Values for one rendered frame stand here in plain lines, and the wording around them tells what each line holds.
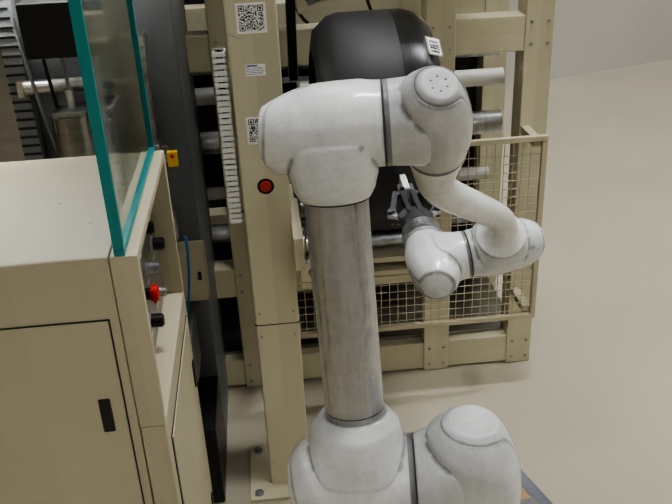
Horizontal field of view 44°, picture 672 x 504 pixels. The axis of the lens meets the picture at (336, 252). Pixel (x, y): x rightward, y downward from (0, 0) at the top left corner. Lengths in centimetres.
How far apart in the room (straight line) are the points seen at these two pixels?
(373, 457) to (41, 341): 63
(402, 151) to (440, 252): 52
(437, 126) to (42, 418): 93
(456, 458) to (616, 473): 160
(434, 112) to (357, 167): 14
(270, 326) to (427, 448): 113
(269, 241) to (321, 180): 112
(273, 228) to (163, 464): 85
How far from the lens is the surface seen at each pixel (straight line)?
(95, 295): 152
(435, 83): 120
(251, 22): 214
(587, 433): 309
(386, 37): 211
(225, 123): 221
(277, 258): 236
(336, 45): 210
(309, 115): 121
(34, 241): 159
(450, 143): 124
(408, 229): 182
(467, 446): 139
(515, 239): 171
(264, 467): 289
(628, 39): 776
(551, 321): 369
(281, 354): 252
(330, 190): 123
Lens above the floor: 190
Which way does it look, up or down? 27 degrees down
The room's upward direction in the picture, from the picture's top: 3 degrees counter-clockwise
